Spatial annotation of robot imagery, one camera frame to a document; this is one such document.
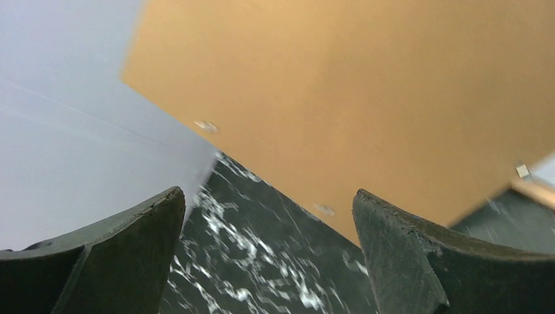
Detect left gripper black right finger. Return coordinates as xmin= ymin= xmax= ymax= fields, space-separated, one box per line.
xmin=352 ymin=189 xmax=554 ymax=313

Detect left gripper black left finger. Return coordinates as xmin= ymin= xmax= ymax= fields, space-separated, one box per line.
xmin=1 ymin=186 xmax=186 ymax=313

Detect wooden picture frame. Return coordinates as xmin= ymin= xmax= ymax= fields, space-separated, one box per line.
xmin=510 ymin=176 xmax=554 ymax=210

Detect brown cardboard backing board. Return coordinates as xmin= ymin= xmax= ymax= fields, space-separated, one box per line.
xmin=122 ymin=1 xmax=554 ymax=242

